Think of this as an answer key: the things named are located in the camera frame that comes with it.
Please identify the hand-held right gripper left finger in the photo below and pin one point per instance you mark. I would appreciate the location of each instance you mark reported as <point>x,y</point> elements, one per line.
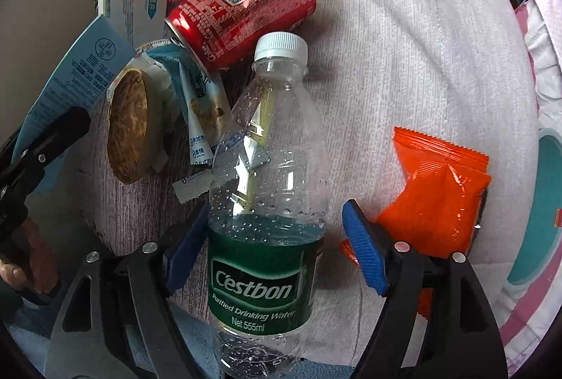
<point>186,251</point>

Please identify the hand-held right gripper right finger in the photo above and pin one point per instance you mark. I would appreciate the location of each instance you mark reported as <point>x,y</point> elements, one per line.
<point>366,247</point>

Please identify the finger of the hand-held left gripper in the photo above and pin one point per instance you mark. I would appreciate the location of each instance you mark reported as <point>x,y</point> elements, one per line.
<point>48,142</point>

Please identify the blue printed packet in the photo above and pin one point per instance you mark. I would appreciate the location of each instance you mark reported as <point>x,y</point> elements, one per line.
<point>74,67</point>

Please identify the clear plastic water bottle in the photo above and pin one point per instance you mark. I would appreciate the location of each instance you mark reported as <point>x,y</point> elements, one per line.
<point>263,186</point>

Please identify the teal trash bin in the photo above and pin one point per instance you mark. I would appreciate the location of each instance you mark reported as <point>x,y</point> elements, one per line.
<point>549,186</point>

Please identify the red soda can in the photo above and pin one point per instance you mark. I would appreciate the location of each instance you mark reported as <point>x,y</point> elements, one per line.
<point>246,10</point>

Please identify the person's left hand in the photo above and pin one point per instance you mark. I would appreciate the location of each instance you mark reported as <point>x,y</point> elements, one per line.
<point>44,256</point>

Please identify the orange snack packet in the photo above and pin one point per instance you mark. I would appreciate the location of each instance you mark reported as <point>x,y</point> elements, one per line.
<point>430,194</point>

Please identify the light blue snack wrapper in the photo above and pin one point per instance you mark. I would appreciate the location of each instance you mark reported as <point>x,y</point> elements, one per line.
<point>197,98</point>

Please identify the pink floral blanket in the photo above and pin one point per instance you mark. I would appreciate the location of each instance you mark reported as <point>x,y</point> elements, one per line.
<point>544,54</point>

